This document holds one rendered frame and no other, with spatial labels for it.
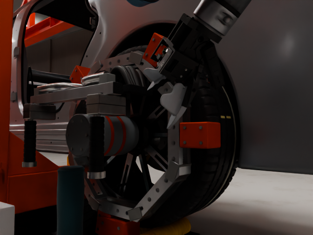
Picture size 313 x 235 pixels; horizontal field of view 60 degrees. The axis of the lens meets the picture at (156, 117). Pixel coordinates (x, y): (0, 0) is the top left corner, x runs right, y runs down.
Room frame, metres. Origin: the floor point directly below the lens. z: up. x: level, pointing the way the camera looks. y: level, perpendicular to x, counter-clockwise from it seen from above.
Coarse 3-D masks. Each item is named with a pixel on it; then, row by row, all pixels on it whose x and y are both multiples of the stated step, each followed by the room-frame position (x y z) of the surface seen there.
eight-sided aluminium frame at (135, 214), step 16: (96, 64) 0.98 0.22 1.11; (112, 64) 0.93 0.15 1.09; (128, 64) 0.88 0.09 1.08; (144, 64) 0.84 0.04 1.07; (80, 112) 1.09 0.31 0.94; (176, 128) 0.76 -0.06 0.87; (176, 144) 0.76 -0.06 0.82; (80, 160) 1.08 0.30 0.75; (176, 160) 0.76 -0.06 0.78; (176, 176) 0.76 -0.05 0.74; (96, 192) 1.05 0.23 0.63; (160, 192) 0.80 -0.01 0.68; (96, 208) 0.98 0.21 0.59; (112, 208) 0.93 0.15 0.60; (128, 208) 0.88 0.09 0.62; (144, 208) 0.84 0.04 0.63
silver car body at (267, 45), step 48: (48, 0) 2.11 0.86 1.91; (96, 0) 1.34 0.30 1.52; (192, 0) 0.98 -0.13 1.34; (288, 0) 0.77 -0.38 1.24; (96, 48) 1.37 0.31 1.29; (240, 48) 0.86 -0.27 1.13; (288, 48) 0.77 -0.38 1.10; (240, 96) 0.86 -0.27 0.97; (288, 96) 0.77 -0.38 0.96; (48, 144) 1.62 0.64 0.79; (288, 144) 0.78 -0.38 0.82
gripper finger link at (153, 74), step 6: (144, 72) 0.61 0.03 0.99; (150, 72) 0.60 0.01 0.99; (156, 72) 0.60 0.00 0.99; (150, 78) 0.62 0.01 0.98; (156, 78) 0.62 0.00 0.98; (162, 78) 0.61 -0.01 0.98; (150, 84) 0.65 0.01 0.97; (156, 84) 0.63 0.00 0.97; (162, 84) 0.63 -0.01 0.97; (150, 90) 0.65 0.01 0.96
